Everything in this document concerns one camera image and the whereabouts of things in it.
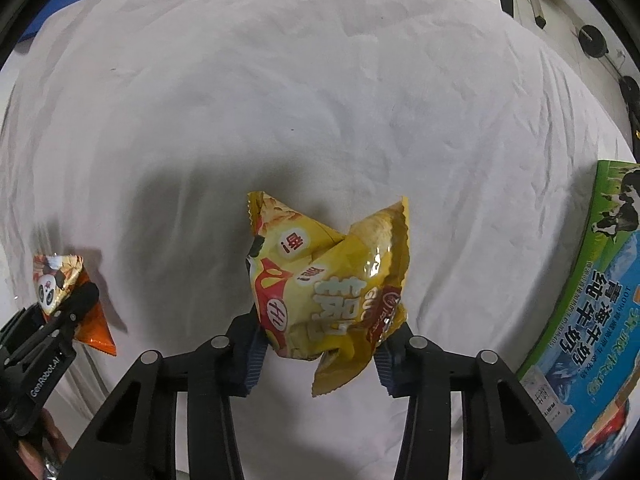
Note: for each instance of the yellow chips bag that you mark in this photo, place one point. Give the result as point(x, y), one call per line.
point(324, 296)

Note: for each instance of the orange panda snack bag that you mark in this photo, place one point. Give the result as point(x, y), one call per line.
point(63, 288)

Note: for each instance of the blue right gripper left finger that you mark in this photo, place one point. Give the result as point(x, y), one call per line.
point(249, 345)

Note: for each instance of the operator left hand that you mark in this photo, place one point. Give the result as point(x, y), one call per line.
point(45, 452)

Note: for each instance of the open cardboard box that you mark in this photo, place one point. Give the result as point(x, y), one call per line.
point(583, 373)

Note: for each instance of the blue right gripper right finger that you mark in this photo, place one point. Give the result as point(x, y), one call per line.
point(394, 365)

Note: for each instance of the floor barbell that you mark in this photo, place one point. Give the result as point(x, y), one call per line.
point(594, 45)

